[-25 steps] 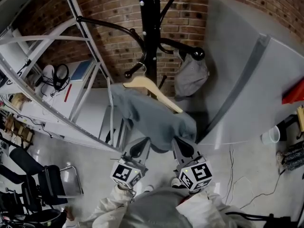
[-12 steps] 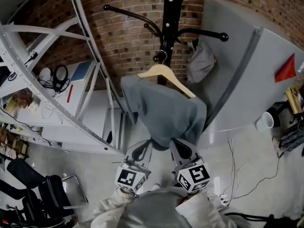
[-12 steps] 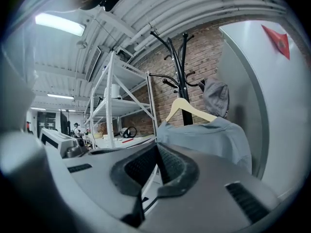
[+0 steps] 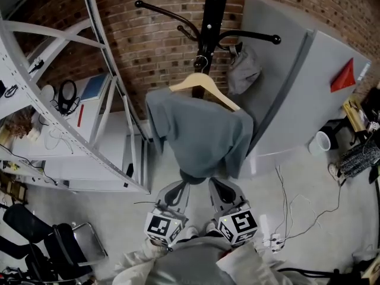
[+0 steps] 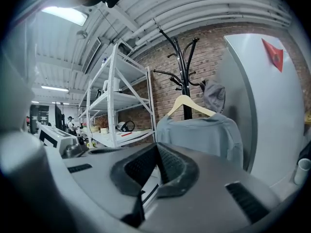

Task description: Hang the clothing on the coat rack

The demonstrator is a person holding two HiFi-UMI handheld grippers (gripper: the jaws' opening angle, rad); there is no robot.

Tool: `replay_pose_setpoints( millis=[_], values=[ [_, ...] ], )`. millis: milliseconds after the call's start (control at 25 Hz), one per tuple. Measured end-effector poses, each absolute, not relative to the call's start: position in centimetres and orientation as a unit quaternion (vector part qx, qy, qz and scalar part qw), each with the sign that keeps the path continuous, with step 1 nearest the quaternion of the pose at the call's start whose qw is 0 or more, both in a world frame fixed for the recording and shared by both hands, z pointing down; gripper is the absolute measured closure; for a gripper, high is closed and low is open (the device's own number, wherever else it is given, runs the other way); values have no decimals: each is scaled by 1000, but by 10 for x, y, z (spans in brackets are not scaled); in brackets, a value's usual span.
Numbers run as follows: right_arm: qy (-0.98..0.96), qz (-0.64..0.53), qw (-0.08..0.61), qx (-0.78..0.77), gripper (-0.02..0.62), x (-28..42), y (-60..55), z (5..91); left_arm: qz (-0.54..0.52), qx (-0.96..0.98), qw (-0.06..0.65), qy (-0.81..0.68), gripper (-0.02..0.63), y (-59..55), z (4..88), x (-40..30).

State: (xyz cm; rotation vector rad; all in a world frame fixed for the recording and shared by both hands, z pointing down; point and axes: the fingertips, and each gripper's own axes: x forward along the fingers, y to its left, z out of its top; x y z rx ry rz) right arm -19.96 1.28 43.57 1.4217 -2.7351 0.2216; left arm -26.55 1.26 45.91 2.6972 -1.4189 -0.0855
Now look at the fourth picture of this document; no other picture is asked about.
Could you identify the person's shoe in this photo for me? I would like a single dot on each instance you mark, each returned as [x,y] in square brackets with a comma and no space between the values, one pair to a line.
[210,227]
[192,231]

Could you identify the person's right forearm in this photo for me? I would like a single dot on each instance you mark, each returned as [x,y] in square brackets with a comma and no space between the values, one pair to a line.
[246,266]

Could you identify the grey t-shirt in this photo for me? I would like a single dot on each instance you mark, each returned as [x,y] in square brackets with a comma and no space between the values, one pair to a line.
[202,135]

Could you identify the wooden step stool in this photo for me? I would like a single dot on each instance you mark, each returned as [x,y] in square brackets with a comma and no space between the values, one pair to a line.
[12,188]

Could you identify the black coat stand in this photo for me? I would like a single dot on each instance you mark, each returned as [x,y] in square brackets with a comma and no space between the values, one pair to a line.
[210,16]

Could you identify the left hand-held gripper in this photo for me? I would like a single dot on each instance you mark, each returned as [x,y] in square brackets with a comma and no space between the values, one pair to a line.
[160,227]

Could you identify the person's right shoe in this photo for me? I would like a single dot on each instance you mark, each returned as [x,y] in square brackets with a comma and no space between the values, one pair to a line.
[210,227]

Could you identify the red paper decoration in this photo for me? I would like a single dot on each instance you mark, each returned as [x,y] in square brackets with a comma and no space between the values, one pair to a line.
[345,80]

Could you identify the black headphones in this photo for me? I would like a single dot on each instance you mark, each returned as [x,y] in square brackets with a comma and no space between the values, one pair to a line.
[63,99]

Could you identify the white round device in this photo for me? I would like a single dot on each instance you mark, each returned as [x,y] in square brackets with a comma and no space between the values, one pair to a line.
[48,91]

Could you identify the blue book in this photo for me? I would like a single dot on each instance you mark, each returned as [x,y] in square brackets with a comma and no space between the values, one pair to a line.
[95,88]

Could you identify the red ruler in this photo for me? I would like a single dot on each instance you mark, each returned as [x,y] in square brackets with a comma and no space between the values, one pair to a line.
[80,116]

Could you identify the grey cap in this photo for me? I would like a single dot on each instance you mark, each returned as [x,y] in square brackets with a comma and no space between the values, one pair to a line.
[245,70]

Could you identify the wooden clothes hanger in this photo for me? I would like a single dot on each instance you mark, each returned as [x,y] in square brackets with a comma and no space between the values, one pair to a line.
[193,80]

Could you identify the black mesh office chair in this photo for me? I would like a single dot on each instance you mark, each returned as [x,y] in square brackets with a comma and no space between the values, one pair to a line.
[23,221]

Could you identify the white power strip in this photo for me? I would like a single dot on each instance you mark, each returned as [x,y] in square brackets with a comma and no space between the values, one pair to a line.
[276,242]

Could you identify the yellow cardboard box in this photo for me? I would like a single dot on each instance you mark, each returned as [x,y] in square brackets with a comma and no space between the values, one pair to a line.
[353,116]

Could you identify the white metal shelf rack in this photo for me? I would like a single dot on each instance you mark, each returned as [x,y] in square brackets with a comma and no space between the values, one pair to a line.
[74,165]

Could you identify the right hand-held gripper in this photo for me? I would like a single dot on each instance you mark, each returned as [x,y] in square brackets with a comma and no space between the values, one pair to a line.
[240,224]

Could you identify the dried brown plants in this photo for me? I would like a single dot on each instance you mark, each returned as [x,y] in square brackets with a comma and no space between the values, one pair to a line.
[20,125]

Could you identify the grey refrigerator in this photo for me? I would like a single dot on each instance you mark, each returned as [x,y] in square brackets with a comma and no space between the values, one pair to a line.
[285,114]

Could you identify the person's grey hoodie torso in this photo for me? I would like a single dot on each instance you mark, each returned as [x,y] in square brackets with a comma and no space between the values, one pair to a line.
[190,263]

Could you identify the person's left shoe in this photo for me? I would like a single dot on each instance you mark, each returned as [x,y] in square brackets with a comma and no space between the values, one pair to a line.
[192,231]

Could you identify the person's left forearm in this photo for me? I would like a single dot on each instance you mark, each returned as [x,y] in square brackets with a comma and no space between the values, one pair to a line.
[133,263]

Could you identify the black chair chrome sled frame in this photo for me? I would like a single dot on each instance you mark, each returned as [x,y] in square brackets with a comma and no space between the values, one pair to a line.
[68,248]

